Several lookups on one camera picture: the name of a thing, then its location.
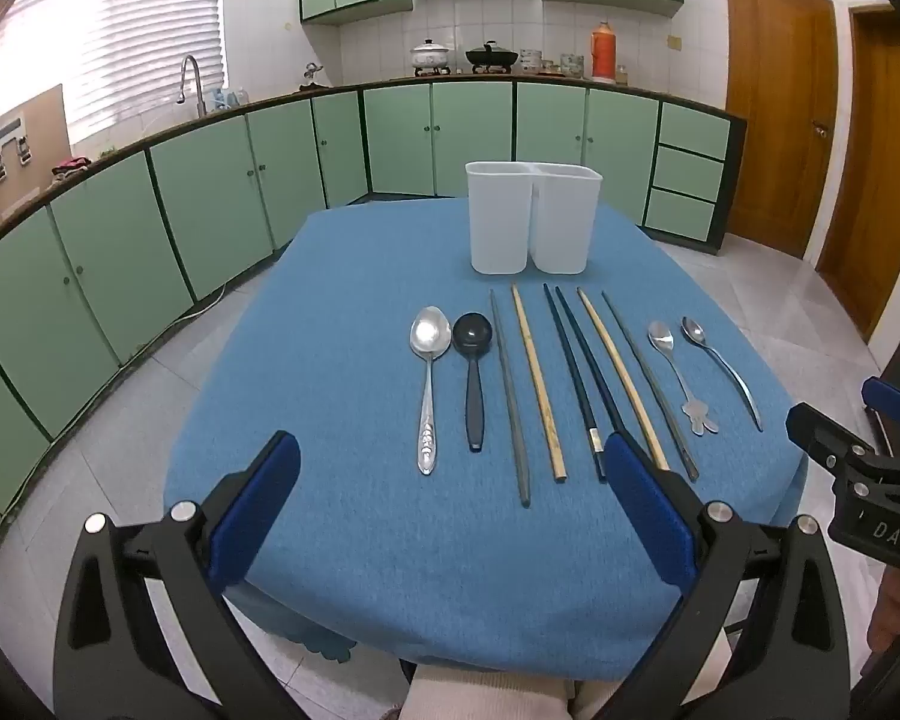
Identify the black wok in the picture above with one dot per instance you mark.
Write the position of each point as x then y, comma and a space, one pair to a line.
491, 56

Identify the green base cabinets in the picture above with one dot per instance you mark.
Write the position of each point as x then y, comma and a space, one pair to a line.
210, 187

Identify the wooden chopstick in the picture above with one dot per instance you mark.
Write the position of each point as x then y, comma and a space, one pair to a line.
624, 382
540, 390

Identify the green drawer unit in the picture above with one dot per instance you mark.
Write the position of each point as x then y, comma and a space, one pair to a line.
690, 165

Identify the white two-compartment utensil holder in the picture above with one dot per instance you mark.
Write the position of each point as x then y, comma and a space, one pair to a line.
529, 217

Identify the dark blue chopstick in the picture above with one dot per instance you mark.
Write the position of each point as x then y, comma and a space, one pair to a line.
590, 360
574, 382

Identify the white window blinds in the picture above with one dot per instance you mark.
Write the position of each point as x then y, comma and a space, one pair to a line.
120, 37

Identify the glass jar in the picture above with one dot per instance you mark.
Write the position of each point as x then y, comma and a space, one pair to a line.
572, 64

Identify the red cloth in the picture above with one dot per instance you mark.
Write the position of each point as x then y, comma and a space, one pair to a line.
71, 163

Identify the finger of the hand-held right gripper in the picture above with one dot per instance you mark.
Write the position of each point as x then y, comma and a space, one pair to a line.
896, 401
821, 431

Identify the person's right hand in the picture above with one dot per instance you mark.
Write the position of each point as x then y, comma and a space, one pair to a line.
889, 607

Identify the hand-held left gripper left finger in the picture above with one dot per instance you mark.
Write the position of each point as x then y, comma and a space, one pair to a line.
259, 510

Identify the metal kitchen faucet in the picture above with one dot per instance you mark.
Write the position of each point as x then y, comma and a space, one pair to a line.
191, 64

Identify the blue tablecloth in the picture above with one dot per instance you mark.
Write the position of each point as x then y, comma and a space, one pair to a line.
360, 525

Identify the large silver spoon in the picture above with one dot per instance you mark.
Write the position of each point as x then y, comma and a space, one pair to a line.
430, 334

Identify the white cooking pot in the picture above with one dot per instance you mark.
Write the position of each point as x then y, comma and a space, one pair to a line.
429, 55

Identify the wooden door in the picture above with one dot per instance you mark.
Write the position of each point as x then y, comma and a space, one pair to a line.
776, 105
885, 165

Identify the cardboard box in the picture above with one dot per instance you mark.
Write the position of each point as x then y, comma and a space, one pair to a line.
41, 127

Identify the grey chopstick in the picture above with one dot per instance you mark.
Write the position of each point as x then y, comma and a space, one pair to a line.
508, 397
652, 390

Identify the orange thermos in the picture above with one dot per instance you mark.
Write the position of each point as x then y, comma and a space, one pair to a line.
604, 52

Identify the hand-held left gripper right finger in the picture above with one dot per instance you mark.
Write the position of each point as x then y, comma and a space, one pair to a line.
649, 517

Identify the black plastic spoon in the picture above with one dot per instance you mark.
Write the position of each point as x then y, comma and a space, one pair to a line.
472, 334

